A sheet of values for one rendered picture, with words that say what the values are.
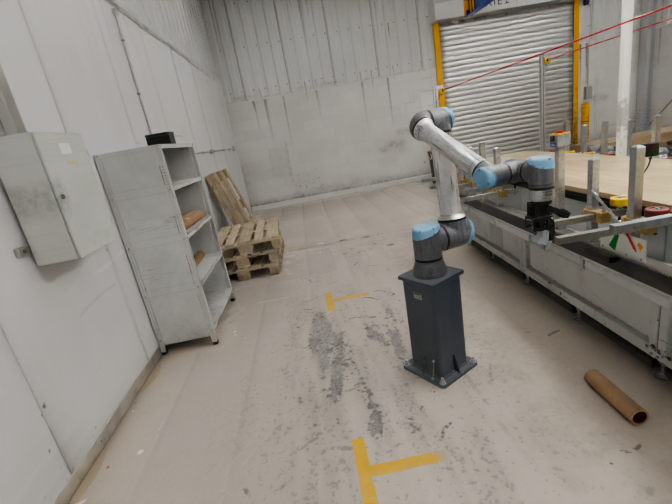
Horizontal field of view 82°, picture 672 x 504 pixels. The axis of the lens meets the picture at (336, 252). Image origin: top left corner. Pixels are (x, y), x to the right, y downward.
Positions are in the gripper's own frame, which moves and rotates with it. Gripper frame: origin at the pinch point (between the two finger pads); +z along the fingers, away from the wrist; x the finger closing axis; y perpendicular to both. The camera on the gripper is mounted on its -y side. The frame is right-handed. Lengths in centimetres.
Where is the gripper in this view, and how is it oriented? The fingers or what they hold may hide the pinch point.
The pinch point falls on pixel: (547, 246)
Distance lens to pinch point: 180.7
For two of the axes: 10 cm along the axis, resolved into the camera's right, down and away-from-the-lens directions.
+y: -9.8, 1.8, 0.0
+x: 0.5, 2.9, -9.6
